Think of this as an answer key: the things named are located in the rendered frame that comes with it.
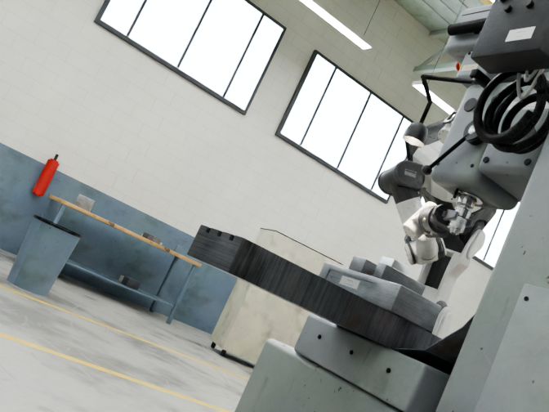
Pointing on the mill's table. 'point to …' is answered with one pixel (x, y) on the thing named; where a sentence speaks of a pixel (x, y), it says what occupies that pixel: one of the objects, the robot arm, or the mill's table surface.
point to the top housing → (461, 42)
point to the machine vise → (387, 292)
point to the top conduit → (466, 27)
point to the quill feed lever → (455, 146)
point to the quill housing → (470, 158)
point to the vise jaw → (363, 266)
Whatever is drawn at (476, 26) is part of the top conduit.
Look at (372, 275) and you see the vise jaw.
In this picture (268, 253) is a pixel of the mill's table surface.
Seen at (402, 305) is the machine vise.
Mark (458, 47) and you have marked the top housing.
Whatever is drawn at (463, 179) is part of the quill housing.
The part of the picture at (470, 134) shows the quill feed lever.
